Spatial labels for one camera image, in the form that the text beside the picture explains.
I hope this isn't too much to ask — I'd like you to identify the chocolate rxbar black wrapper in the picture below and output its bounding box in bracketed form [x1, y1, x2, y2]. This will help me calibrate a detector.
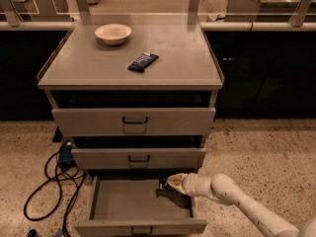
[159, 178, 176, 193]

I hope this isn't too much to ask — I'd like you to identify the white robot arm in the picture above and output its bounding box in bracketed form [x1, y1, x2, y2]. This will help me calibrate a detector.
[166, 173, 316, 237]

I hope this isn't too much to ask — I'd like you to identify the middle grey drawer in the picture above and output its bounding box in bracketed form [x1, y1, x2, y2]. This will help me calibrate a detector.
[72, 148, 205, 169]

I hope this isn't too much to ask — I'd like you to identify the grey drawer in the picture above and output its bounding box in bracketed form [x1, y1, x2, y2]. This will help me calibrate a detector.
[52, 108, 215, 136]
[75, 177, 206, 237]
[72, 148, 205, 169]

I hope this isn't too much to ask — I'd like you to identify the bottom grey drawer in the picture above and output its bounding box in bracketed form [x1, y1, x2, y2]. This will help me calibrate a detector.
[75, 177, 206, 237]

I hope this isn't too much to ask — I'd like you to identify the grey drawer cabinet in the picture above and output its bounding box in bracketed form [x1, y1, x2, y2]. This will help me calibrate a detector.
[39, 14, 223, 174]

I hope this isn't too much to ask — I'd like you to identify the top grey drawer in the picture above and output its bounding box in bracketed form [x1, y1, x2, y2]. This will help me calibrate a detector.
[52, 108, 215, 136]

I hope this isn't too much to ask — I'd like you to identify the blue power box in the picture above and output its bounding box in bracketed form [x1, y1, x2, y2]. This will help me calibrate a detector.
[57, 142, 74, 165]

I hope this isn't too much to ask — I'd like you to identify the blue snack bar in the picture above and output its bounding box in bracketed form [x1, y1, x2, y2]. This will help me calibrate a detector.
[127, 52, 159, 72]

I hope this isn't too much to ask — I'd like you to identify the white ceramic bowl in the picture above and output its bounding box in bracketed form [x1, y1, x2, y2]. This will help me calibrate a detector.
[95, 24, 132, 45]

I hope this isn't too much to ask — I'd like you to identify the background steel table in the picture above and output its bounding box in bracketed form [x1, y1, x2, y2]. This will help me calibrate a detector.
[225, 0, 300, 22]

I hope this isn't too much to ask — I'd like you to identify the black floor cable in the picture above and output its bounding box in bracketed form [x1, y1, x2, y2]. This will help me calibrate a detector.
[23, 150, 87, 237]

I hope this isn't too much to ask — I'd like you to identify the white horizontal rail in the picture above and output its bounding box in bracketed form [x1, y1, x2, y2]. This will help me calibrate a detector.
[0, 20, 316, 32]

